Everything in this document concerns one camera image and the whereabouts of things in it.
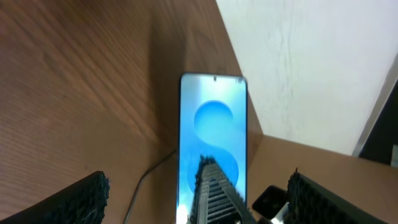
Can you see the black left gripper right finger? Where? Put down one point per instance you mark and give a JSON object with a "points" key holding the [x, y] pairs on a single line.
{"points": [[311, 203]]}

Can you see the blue Galaxy smartphone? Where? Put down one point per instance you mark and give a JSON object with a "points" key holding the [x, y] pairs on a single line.
{"points": [[213, 120]]}

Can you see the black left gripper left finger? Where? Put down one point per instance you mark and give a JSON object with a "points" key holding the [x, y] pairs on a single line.
{"points": [[83, 202]]}

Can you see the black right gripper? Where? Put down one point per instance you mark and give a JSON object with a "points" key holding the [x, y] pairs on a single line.
{"points": [[216, 201]]}

